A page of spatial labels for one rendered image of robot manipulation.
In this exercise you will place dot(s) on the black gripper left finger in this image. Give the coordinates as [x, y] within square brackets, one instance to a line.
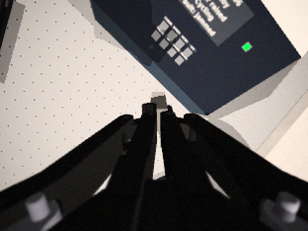
[123, 150]

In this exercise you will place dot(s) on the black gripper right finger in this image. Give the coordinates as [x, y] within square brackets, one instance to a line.
[277, 198]

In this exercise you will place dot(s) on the beige and dark blue benchtop machine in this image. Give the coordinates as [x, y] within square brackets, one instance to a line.
[207, 53]

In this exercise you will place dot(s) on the grey flat base plate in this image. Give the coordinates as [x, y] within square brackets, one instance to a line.
[63, 77]

